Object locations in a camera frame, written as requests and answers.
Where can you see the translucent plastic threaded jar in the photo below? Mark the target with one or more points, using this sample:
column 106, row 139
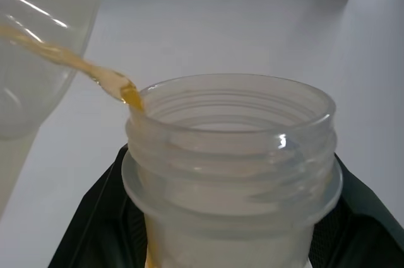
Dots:
column 227, row 217

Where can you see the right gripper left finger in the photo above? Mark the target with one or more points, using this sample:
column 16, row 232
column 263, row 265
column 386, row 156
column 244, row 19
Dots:
column 101, row 224

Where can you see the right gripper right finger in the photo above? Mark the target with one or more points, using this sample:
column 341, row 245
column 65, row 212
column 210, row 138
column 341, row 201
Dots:
column 363, row 233

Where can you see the clear plastic pouring container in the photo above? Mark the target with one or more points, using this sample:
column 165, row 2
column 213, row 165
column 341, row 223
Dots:
column 47, row 6

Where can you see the orange liquid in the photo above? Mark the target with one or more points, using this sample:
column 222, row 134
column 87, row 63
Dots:
column 94, row 71

